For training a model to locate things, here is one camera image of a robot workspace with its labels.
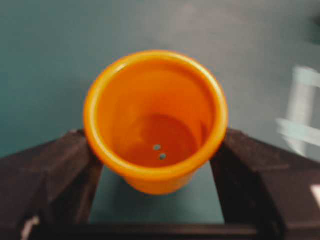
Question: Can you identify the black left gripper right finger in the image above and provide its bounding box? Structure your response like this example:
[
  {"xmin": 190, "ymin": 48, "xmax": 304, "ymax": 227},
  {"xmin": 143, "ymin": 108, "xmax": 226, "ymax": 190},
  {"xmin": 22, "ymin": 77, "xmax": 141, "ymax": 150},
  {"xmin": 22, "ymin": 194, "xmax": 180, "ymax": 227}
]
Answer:
[{"xmin": 210, "ymin": 128, "xmax": 320, "ymax": 240}]

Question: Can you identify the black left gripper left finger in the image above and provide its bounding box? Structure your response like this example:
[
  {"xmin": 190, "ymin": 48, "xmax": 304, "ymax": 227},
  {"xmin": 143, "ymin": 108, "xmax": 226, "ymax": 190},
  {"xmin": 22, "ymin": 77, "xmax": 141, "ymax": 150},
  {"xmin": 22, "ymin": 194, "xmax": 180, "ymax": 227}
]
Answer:
[{"xmin": 0, "ymin": 130, "xmax": 102, "ymax": 240}]

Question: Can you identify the white metal frame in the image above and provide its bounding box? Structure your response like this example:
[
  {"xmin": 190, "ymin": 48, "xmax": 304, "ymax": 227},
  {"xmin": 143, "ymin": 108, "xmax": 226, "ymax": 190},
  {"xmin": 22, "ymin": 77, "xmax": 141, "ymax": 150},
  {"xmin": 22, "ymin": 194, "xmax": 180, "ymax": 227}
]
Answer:
[{"xmin": 276, "ymin": 66, "xmax": 320, "ymax": 157}]

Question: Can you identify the orange plastic cup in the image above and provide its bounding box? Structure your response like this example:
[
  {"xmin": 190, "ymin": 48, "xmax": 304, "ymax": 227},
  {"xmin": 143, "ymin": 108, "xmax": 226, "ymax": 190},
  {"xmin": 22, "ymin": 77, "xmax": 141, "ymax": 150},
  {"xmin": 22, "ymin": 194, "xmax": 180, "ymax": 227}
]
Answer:
[{"xmin": 83, "ymin": 49, "xmax": 228, "ymax": 195}]

